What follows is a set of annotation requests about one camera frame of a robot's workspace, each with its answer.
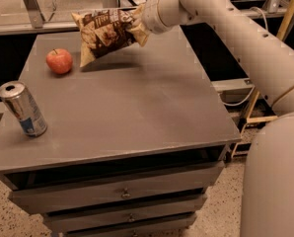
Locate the bottom grey drawer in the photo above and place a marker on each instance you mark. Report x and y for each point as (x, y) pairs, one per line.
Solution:
(139, 228)

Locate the brown chip bag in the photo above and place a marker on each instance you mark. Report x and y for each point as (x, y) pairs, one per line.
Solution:
(102, 32)

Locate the metal guard railing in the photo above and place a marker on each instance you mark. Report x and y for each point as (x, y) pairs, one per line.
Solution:
(221, 15)

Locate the silver blue drink can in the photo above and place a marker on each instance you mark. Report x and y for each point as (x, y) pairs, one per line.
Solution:
(21, 103)

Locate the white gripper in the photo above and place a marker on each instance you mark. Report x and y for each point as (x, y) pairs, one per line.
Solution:
(152, 13)

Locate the red apple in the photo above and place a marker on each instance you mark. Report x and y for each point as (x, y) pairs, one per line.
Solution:
(59, 61)

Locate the top grey drawer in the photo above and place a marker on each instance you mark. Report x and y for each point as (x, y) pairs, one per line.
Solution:
(138, 185)

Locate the grey drawer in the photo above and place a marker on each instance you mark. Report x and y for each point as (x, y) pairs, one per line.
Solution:
(138, 185)
(139, 228)
(125, 213)

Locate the grey drawer cabinet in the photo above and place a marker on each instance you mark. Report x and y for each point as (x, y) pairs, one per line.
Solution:
(140, 109)

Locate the middle grey drawer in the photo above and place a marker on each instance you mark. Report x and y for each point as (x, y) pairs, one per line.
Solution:
(125, 213)

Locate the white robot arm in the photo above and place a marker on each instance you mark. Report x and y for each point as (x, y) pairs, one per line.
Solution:
(268, 187)

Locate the grey wall duct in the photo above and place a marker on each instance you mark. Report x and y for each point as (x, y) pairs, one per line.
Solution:
(234, 92)

